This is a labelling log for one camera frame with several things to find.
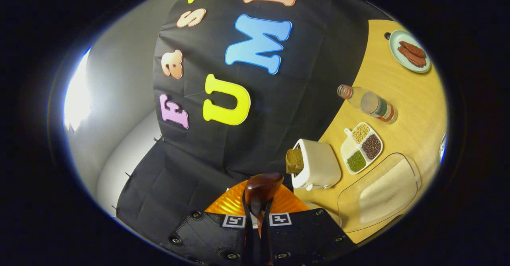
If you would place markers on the red meat slice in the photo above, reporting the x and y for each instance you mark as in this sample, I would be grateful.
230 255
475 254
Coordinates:
413 49
412 60

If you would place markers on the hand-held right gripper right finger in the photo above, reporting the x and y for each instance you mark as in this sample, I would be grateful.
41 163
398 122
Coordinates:
268 246

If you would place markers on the dark red beans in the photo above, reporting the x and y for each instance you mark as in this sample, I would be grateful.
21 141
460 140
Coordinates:
371 146

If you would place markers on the white toaster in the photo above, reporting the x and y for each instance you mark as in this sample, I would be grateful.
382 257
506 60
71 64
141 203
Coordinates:
318 164

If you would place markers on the black backdrop cloth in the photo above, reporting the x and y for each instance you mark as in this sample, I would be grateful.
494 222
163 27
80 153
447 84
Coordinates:
299 98

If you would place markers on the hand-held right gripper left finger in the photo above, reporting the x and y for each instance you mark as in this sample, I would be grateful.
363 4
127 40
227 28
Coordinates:
248 240

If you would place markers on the clear plastic rice container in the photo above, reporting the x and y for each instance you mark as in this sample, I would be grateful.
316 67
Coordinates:
346 202

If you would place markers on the yellow soybeans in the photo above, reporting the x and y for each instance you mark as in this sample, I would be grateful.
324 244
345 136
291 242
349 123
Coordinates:
361 133

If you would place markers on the light green plate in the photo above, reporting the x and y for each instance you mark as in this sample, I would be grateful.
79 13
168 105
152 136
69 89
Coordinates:
395 45

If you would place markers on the white divided bean dish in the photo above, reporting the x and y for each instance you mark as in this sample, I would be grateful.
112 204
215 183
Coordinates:
350 148

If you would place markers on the green mung beans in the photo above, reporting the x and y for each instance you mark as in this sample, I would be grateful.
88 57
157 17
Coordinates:
356 161

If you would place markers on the clear plastic water bottle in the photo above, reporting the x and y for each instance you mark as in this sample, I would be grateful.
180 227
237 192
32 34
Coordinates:
370 102

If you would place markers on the brown wooden spoon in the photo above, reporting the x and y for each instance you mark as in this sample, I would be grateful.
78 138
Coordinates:
261 188

